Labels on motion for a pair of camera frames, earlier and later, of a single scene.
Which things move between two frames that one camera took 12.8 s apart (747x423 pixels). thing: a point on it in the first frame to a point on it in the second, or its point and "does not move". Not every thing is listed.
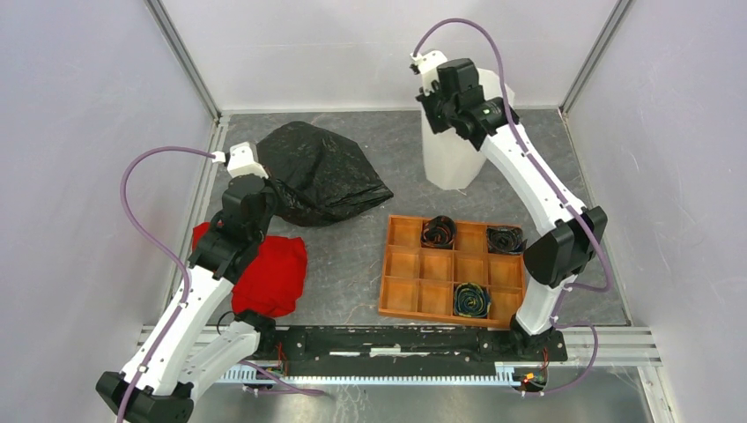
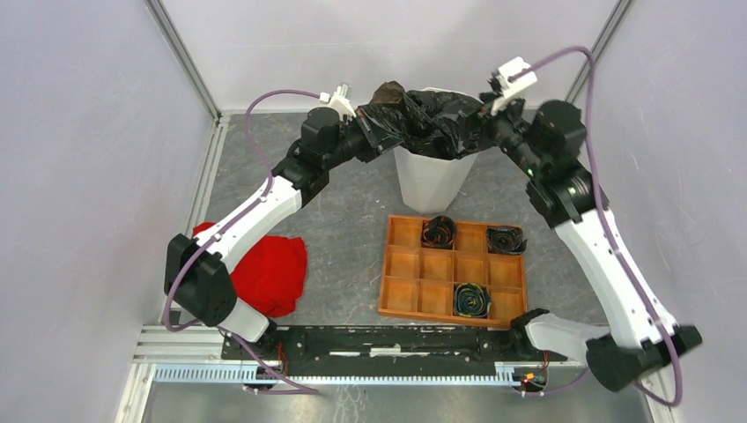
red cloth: [270, 285] does not move
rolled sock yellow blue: [471, 300] does not move
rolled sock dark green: [505, 240] does not move
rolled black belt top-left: [438, 232] does not move
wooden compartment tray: [419, 283] does not move
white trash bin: [450, 160] to [435, 183]
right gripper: [437, 125] to [488, 120]
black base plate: [317, 348] does not move
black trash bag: [319, 175] to [432, 122]
